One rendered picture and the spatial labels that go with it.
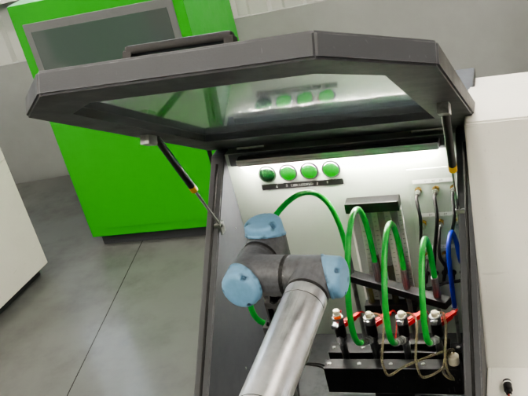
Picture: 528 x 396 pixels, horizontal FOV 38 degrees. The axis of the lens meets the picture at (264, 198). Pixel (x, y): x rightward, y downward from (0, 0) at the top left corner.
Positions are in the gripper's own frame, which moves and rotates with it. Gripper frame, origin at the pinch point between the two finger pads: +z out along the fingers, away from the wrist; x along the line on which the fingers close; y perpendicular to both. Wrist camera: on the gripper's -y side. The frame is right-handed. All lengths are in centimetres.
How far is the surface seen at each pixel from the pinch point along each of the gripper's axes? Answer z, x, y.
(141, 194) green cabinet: 86, -185, -255
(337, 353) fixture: 23.8, -2.6, -30.2
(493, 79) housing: -25, 40, -86
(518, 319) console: 12, 43, -28
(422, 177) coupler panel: -12, 21, -57
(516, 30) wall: 69, 40, -434
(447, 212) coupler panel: -1, 26, -57
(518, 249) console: -5, 44, -32
